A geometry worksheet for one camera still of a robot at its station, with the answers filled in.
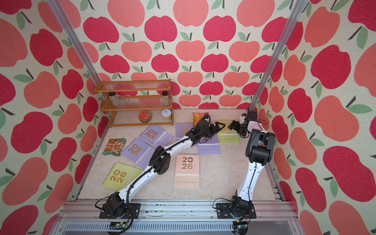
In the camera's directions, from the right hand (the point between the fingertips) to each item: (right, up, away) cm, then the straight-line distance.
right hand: (235, 131), depth 106 cm
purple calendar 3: (-58, -4, -2) cm, 58 cm away
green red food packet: (-84, -10, -9) cm, 86 cm away
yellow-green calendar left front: (-75, -26, -20) cm, 82 cm away
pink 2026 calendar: (-35, -23, -19) cm, 46 cm away
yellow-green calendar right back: (-6, -4, +2) cm, 7 cm away
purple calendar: (-20, -10, -6) cm, 23 cm away
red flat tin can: (-68, +11, +6) cm, 69 cm away
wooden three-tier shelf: (-76, +23, +13) cm, 80 cm away
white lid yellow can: (-51, +12, +5) cm, 53 cm away
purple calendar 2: (-39, +2, +3) cm, 39 cm away
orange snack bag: (-27, +11, +6) cm, 30 cm away
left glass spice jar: (-85, +23, -7) cm, 88 cm away
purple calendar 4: (-67, -14, -10) cm, 69 cm away
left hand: (-10, 0, -8) cm, 13 cm away
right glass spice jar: (-50, +23, -7) cm, 55 cm away
